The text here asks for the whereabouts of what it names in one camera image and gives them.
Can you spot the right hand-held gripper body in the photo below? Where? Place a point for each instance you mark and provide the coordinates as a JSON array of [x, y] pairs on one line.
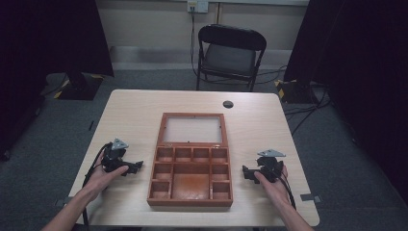
[[271, 166]]

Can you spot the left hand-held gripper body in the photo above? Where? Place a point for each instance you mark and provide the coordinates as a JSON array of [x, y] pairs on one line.
[[113, 159]]

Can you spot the brown wooden compartment box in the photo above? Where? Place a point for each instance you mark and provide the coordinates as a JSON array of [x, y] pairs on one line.
[[191, 186]]

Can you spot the person's right hand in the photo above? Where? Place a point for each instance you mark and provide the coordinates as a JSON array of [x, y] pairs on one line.
[[277, 191]]

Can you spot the person's left hand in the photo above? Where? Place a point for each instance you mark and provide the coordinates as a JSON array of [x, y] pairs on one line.
[[97, 179]]

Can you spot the grey tape strip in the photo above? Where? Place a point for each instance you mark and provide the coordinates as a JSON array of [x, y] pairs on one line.
[[62, 201], [310, 197]]

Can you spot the black stand base yellow tape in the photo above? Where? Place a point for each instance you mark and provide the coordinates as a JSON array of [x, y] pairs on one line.
[[295, 91]]

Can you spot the black folding chair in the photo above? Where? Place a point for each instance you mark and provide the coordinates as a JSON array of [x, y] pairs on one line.
[[229, 57]]

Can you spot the black curtain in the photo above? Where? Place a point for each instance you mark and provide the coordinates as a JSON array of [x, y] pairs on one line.
[[359, 80], [41, 64]]

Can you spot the white wall outlet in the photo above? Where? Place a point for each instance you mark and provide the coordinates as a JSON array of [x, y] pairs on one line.
[[198, 5]]

